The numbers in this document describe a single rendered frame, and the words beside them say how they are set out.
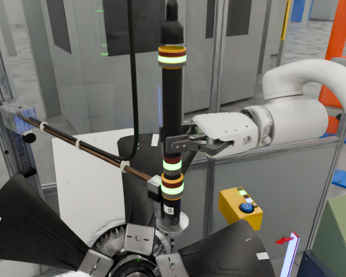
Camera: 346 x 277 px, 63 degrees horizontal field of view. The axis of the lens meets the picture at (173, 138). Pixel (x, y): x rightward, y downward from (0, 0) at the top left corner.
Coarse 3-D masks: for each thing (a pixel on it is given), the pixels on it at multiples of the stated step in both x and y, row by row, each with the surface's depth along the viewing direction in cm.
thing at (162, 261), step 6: (156, 258) 69; (162, 258) 70; (168, 258) 70; (174, 258) 70; (180, 258) 70; (162, 264) 68; (168, 264) 68; (180, 264) 68; (162, 270) 66; (168, 270) 67; (174, 270) 67; (180, 270) 67; (186, 270) 67; (168, 276) 65; (174, 276) 65; (180, 276) 65; (186, 276) 66
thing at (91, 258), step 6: (90, 252) 61; (96, 252) 61; (84, 258) 63; (90, 258) 63; (96, 258) 62; (102, 258) 62; (108, 258) 62; (84, 264) 64; (90, 264) 64; (102, 264) 63; (108, 264) 63; (84, 270) 65; (90, 270) 65; (96, 270) 65; (102, 270) 64; (108, 270) 64; (96, 276) 66; (102, 276) 66
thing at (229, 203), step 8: (224, 192) 111; (232, 192) 111; (224, 200) 109; (232, 200) 107; (240, 200) 107; (224, 208) 110; (232, 208) 103; (240, 208) 103; (256, 208) 103; (224, 216) 111; (232, 216) 104; (240, 216) 99; (248, 216) 100; (256, 216) 101; (256, 224) 103
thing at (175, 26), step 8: (168, 0) 40; (176, 0) 41; (168, 8) 41; (176, 8) 41; (168, 16) 41; (176, 16) 41; (168, 24) 41; (176, 24) 41; (168, 32) 41; (176, 32) 41; (160, 40) 43; (168, 40) 42; (176, 40) 42; (168, 200) 56; (176, 200) 56; (168, 208) 57; (176, 208) 57; (168, 216) 58; (176, 216) 58; (168, 224) 59; (176, 224) 59
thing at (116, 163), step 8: (24, 120) 87; (56, 136) 78; (64, 136) 76; (72, 144) 74; (80, 144) 72; (88, 152) 70; (96, 152) 69; (104, 160) 67; (112, 160) 65; (128, 168) 62; (136, 176) 61; (144, 176) 60
